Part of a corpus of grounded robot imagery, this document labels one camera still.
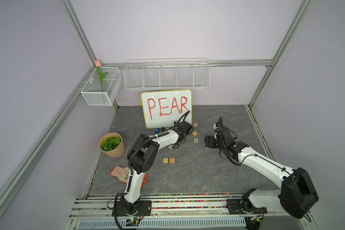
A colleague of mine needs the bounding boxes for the artificial pink tulip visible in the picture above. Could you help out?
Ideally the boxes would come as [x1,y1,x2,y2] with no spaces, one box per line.
[94,60,108,92]

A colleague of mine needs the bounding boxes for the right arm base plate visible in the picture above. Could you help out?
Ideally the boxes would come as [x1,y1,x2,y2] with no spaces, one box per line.
[225,198,267,215]

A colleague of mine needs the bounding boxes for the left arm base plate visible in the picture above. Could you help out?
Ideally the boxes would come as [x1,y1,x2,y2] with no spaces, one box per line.
[112,199,152,217]

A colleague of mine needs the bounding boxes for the potted green plant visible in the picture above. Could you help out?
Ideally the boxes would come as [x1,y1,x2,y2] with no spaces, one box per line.
[99,133,125,158]

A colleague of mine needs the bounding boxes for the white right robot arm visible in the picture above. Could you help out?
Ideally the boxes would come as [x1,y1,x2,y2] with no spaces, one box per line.
[205,117,319,219]

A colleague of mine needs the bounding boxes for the whiteboard with red PEAR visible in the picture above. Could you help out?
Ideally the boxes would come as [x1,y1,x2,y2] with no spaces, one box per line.
[140,89,193,129]

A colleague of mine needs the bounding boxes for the white ventilation grille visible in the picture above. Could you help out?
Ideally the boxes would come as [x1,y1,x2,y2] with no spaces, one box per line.
[78,217,247,230]

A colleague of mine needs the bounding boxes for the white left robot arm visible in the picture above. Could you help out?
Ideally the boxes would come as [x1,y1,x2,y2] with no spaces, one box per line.
[122,111,193,206]

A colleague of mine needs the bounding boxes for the small white mesh basket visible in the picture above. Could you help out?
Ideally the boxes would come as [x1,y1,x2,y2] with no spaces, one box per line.
[80,67,122,106]

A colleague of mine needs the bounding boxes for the long white wire basket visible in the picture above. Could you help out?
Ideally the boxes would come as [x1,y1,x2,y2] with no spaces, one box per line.
[124,58,211,91]

